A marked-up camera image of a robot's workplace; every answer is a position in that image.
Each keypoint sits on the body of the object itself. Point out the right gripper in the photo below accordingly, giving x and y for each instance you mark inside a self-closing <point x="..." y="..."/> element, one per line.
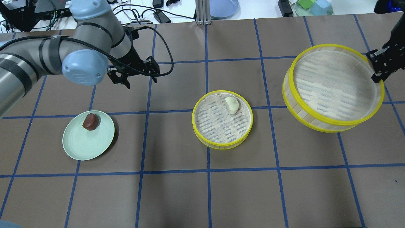
<point x="395" y="49"/>

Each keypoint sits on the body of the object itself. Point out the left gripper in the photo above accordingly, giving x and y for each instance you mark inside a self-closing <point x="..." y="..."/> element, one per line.
<point x="132" y="63"/>

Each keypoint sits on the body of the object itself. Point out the yellow steamer layer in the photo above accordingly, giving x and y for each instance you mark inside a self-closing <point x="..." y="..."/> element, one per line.
<point x="215" y="127"/>
<point x="329" y="88"/>

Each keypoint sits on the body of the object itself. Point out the white bun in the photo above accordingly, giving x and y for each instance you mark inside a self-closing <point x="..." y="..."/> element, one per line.
<point x="232" y="105"/>

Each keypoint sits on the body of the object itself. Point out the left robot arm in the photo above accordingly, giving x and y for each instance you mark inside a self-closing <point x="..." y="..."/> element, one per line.
<point x="99" y="39"/>

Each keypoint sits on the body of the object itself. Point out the brown bun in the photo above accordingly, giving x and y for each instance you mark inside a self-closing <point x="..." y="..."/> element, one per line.
<point x="91" y="122"/>

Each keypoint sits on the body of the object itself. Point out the black power adapter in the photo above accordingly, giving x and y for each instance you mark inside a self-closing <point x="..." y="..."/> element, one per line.
<point x="161" y="17"/>

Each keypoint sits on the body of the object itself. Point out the light green plate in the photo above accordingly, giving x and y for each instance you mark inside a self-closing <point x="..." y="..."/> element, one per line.
<point x="80" y="144"/>

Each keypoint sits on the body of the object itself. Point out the blue foam cube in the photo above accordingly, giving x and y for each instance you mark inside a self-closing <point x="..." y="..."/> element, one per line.
<point x="321" y="8"/>

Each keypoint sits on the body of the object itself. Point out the green bowl with blocks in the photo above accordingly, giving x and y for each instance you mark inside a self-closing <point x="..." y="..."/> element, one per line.
<point x="304" y="13"/>

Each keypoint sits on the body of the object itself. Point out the green foam cube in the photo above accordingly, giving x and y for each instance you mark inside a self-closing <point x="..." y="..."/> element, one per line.
<point x="306" y="4"/>

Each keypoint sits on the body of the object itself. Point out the blue plate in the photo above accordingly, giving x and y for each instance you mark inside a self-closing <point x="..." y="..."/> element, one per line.
<point x="223" y="9"/>

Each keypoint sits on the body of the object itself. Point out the aluminium frame post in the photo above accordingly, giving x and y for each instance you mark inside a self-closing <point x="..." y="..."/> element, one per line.
<point x="203" y="12"/>

